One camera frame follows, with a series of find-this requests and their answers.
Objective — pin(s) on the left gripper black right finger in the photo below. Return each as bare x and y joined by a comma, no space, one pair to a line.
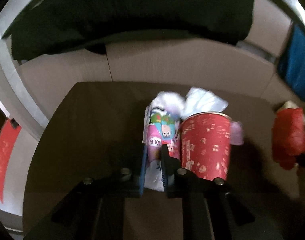
169,165

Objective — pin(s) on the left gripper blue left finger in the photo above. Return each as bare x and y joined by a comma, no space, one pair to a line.
143,170

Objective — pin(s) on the colourful snack wrapper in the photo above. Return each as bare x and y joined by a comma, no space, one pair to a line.
161,124

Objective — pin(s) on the red paper cup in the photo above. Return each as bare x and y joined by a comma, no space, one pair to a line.
206,144

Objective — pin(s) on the pink plastic scoop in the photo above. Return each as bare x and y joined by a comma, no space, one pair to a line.
237,134

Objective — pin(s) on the dark brown low table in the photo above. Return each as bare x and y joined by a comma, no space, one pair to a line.
114,163

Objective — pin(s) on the crumpled white tissue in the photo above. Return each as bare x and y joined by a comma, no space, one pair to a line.
199,100

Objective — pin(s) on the red plastic bag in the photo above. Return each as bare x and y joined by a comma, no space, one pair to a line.
288,136

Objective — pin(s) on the red floor mat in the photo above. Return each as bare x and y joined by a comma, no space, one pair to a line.
8,137

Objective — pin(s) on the blue towel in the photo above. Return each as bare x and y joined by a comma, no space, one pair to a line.
291,65

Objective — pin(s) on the black cloth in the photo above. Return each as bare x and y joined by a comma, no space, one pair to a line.
59,26

